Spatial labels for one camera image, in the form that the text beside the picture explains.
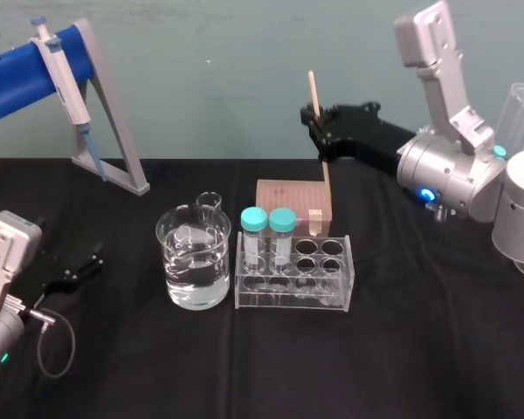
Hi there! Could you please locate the blue and grey pipette stand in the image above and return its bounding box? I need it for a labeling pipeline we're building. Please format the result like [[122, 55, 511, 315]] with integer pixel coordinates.
[[0, 17, 151, 196]]

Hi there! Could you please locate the large glass beaker with water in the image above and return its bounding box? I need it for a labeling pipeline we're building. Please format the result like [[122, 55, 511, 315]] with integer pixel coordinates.
[[155, 203, 233, 312]]

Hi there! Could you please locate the small empty glass beaker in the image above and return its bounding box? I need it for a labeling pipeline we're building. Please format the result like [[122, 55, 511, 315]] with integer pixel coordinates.
[[196, 191, 224, 219]]

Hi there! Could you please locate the pink pipette tip box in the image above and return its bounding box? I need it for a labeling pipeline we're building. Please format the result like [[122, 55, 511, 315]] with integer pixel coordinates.
[[254, 177, 334, 239]]

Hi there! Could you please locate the black table cloth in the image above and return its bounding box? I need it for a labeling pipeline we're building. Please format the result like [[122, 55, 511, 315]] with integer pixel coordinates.
[[0, 155, 524, 419]]

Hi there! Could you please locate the teal capped plastic tube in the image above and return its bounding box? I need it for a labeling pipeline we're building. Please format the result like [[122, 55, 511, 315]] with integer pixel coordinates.
[[239, 207, 270, 276], [267, 207, 299, 275]]

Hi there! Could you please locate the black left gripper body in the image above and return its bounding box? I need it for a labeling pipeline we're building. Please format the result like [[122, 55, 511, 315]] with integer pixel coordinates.
[[14, 243, 72, 307]]

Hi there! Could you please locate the thin dark gripper cable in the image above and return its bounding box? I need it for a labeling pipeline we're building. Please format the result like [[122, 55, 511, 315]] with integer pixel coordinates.
[[22, 305, 77, 379]]

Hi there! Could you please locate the tan stick thermometer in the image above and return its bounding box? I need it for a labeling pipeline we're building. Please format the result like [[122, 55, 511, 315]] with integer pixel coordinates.
[[307, 70, 334, 211]]

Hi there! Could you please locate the white and blue pipette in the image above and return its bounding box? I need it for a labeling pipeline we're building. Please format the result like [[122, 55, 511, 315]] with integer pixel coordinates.
[[29, 15, 108, 182]]

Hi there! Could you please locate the clear acrylic stand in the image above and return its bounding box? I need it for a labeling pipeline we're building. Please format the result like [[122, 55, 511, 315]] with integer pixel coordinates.
[[492, 66, 524, 155]]

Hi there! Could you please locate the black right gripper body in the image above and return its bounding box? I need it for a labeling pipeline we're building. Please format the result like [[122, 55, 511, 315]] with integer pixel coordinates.
[[326, 101, 417, 176]]

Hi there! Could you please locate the clear acrylic test tube rack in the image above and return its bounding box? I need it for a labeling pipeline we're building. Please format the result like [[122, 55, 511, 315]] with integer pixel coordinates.
[[234, 230, 356, 313]]

